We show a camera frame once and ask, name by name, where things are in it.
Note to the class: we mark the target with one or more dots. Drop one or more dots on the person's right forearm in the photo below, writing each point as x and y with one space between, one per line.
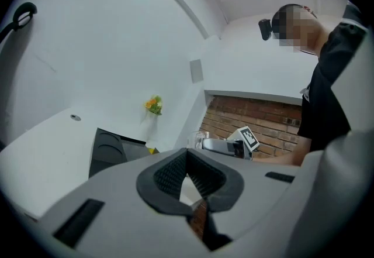
283 158

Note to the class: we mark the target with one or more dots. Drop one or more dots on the white vase with yellow flowers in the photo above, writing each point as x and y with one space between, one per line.
154 110

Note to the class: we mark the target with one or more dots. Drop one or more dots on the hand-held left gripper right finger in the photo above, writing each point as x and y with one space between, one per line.
257 186

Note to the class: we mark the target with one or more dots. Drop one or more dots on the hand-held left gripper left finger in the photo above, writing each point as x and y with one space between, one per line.
117 210

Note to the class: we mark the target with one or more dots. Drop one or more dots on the black office chair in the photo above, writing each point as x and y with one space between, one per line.
20 17

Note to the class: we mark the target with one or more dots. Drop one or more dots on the black head-mounted camera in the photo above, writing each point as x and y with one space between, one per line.
265 29

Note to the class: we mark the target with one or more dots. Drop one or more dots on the black box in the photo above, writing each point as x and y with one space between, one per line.
108 151

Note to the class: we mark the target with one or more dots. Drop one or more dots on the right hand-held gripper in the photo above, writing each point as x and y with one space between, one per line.
248 138

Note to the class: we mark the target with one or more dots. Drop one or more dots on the person's black t-shirt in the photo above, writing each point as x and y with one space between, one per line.
324 104

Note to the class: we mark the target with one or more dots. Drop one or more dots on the person's head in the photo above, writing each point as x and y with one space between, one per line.
301 31

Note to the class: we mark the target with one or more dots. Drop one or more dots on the small yellow object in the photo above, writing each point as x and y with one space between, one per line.
153 150

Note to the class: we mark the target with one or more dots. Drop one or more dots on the round metal table grommet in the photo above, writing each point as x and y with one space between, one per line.
75 117

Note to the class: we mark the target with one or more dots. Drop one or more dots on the grey wall plate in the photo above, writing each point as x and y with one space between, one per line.
196 71

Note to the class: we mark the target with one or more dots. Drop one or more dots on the white table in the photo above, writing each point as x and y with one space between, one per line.
49 157

